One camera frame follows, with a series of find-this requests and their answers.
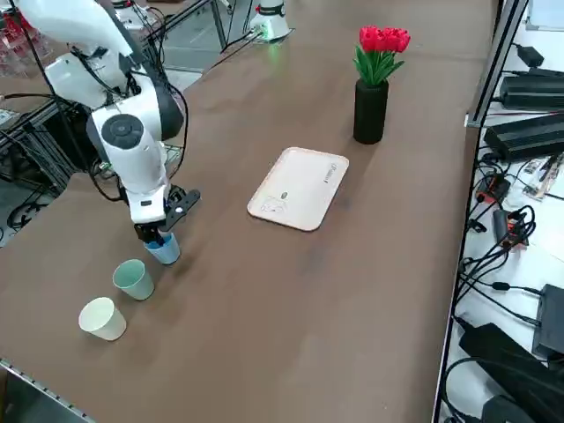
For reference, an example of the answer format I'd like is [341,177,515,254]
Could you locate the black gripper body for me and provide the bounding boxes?
[166,184,189,208]

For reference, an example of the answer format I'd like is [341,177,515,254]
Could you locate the small green cup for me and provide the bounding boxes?
[112,258,156,302]

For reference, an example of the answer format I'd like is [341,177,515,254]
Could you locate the aluminium frame post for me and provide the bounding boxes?
[465,0,530,129]

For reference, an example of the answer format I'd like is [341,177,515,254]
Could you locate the flat black box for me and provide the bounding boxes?
[531,284,564,359]

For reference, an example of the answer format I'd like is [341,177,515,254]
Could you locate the small white cup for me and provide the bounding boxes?
[78,296,128,342]

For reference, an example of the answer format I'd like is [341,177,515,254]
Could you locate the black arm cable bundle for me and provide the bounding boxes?
[26,0,190,204]

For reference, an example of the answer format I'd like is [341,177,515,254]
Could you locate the black cylindrical vase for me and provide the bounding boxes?
[352,80,390,145]

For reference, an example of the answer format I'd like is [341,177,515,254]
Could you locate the small black power adapter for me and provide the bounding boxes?
[515,43,545,68]

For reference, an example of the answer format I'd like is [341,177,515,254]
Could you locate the small blue cup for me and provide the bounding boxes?
[144,233,182,266]

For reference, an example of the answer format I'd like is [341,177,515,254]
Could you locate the long black power supply box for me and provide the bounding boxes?
[483,112,564,162]
[500,68,564,111]

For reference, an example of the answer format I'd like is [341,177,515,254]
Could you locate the printed paper packets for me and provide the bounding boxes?
[523,152,564,203]

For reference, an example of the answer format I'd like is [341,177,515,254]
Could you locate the black cable with inline box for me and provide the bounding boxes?
[457,255,545,327]

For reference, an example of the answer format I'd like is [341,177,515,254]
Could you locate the black metal rack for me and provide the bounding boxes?
[0,94,111,197]

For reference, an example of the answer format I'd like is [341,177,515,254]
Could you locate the orange and black connector device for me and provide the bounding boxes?
[491,209,537,252]
[474,173,512,204]

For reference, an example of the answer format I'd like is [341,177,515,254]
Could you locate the aluminium table edge rail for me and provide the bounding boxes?
[0,359,96,423]

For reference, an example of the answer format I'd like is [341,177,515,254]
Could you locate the white tray with bunny drawing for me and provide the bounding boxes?
[246,146,351,233]

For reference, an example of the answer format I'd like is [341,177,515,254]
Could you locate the clear acrylic display shelf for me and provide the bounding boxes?
[0,8,49,80]

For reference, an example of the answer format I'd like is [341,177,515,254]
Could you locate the red artificial tulip bouquet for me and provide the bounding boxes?
[352,25,412,87]

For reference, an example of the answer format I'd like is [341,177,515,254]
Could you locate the large black bag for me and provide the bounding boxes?
[456,323,564,423]

